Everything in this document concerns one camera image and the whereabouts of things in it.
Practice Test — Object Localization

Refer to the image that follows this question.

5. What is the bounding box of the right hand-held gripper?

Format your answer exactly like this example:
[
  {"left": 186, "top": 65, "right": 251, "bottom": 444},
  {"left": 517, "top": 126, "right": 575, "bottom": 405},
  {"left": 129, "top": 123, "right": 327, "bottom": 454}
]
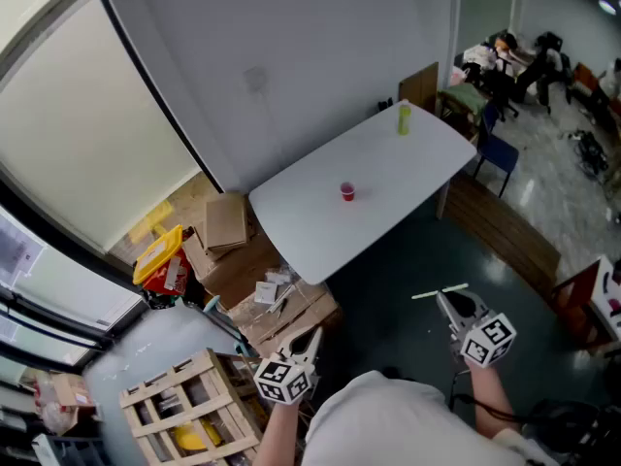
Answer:
[{"left": 435, "top": 287, "right": 518, "bottom": 369}]

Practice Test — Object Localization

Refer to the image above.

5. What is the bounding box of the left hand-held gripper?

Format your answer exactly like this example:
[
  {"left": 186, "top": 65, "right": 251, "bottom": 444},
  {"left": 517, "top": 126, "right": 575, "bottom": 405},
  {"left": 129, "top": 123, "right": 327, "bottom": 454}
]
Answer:
[{"left": 252, "top": 326, "right": 325, "bottom": 407}]

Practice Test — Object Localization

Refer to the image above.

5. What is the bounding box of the white stick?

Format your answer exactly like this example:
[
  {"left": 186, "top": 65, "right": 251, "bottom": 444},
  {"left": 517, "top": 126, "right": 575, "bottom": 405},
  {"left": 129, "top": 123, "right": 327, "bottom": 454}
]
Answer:
[{"left": 410, "top": 283, "right": 470, "bottom": 301}]

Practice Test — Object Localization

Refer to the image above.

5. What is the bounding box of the person's right forearm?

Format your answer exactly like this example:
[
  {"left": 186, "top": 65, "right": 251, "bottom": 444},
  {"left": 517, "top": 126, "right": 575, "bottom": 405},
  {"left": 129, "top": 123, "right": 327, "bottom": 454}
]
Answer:
[{"left": 467, "top": 362, "right": 516, "bottom": 440}]

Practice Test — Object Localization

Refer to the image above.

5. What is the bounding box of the person's left forearm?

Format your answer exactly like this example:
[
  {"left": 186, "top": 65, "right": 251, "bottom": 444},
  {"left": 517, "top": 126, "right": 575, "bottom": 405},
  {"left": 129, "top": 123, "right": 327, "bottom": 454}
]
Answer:
[{"left": 251, "top": 399, "right": 298, "bottom": 466}]

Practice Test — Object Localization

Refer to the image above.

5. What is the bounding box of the flat taped cardboard box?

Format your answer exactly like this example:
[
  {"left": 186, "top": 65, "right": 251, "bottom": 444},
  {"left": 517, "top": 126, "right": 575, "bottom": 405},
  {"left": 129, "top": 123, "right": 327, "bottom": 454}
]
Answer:
[{"left": 226, "top": 279, "right": 342, "bottom": 358}]

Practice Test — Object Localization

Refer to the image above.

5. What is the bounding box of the white paper packet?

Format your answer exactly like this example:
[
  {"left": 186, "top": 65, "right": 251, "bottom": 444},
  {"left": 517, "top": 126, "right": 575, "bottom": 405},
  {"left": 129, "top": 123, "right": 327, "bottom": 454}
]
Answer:
[{"left": 254, "top": 281, "right": 279, "bottom": 305}]

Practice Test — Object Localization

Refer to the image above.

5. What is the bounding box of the large brown cardboard box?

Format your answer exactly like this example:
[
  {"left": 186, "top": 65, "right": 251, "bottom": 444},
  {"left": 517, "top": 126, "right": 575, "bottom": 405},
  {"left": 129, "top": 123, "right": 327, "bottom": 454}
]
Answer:
[{"left": 181, "top": 228, "right": 283, "bottom": 311}]

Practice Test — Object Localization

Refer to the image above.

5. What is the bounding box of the person's white shirt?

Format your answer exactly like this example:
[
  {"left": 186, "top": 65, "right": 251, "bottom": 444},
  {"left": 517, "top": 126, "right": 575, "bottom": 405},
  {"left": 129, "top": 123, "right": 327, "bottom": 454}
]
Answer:
[{"left": 300, "top": 370, "right": 559, "bottom": 466}]

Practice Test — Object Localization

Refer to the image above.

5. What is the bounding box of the wooden slat crate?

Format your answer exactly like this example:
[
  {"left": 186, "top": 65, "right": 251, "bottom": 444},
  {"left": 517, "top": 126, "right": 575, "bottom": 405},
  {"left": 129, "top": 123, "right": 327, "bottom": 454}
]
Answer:
[{"left": 118, "top": 348, "right": 267, "bottom": 466}]

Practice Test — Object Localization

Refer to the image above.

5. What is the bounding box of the small brown cardboard box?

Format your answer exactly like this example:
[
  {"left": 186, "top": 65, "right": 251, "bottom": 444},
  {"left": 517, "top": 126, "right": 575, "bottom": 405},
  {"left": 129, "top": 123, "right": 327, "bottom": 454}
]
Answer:
[{"left": 201, "top": 193, "right": 254, "bottom": 257}]

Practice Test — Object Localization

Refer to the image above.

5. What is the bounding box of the yellow object inside crate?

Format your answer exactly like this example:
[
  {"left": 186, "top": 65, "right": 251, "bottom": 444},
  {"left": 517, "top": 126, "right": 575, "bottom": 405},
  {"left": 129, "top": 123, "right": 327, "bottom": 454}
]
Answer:
[{"left": 172, "top": 419, "right": 211, "bottom": 451}]

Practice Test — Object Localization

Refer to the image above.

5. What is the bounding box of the red plastic bin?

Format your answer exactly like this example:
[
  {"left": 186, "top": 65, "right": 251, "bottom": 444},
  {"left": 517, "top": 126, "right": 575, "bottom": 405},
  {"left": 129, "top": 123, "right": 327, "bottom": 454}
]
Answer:
[{"left": 142, "top": 252, "right": 194, "bottom": 297}]

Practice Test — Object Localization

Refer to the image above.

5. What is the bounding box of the blue chair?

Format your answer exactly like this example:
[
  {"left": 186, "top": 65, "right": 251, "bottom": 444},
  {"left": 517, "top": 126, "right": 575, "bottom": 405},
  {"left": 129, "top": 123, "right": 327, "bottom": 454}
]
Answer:
[{"left": 473, "top": 102, "right": 520, "bottom": 198}]

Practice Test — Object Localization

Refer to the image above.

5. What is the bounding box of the yellow bin lid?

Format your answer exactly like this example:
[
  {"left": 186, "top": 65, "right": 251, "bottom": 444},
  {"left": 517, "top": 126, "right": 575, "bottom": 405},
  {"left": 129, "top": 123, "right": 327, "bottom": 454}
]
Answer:
[{"left": 132, "top": 224, "right": 184, "bottom": 285}]

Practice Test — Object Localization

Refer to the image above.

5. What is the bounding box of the green cushioned chair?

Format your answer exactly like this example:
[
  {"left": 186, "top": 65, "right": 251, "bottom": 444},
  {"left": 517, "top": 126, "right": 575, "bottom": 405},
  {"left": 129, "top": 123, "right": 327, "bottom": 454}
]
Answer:
[{"left": 439, "top": 83, "right": 488, "bottom": 133}]

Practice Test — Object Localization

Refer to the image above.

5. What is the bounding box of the brown wooden board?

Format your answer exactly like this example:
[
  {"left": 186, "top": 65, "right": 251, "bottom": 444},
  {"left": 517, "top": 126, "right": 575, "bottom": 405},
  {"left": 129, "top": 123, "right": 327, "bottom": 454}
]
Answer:
[{"left": 398, "top": 61, "right": 441, "bottom": 116}]

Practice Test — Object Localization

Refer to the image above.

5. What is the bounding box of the small open cardboard box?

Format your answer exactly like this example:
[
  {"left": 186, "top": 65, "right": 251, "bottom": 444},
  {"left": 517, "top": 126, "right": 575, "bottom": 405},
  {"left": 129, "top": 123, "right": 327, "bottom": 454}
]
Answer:
[{"left": 50, "top": 371, "right": 97, "bottom": 411}]

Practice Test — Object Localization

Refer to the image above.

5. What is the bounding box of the teal handled tool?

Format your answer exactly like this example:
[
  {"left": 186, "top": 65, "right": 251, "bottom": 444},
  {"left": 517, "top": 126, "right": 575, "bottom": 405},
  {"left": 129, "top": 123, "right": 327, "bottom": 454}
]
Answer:
[{"left": 202, "top": 294, "right": 246, "bottom": 347}]

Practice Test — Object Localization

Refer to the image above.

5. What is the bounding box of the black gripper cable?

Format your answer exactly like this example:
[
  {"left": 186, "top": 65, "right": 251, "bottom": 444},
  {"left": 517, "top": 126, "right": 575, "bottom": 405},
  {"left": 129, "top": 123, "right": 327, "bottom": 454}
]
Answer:
[{"left": 446, "top": 369, "right": 538, "bottom": 427}]

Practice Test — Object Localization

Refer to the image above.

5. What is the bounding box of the black cable pile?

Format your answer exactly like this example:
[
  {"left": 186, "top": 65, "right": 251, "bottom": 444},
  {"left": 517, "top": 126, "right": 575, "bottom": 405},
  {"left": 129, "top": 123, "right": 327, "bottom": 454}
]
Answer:
[{"left": 573, "top": 130, "right": 610, "bottom": 175}]

